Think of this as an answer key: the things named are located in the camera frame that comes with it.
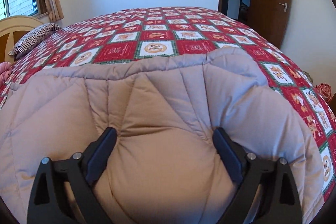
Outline red patchwork bear bedspread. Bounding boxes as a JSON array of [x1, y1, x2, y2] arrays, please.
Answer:
[[1, 7, 335, 199]]

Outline silver door handle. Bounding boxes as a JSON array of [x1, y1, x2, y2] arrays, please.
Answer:
[[280, 2, 288, 12]]

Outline lavender quilted puffer jacket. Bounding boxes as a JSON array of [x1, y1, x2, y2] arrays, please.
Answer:
[[1, 47, 323, 223]]

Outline red floral cloth on floor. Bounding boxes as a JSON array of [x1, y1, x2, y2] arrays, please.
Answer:
[[315, 83, 333, 103]]

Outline cream and wood headboard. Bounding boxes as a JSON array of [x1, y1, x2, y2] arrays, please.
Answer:
[[0, 16, 43, 63]]

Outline striped pillow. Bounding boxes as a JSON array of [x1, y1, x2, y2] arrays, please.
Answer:
[[8, 23, 61, 59]]

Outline folded pink floral quilt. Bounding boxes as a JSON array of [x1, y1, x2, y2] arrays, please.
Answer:
[[0, 61, 12, 86]]

